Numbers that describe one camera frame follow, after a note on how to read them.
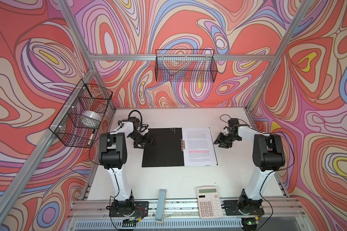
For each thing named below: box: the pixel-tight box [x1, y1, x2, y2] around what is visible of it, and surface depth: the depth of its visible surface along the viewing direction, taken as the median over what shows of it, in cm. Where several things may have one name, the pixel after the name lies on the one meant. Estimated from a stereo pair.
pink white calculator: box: [196, 186, 224, 219], surface depth 75 cm
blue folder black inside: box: [141, 127, 219, 168], surface depth 98 cm
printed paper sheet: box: [181, 127, 217, 167], surface depth 98 cm
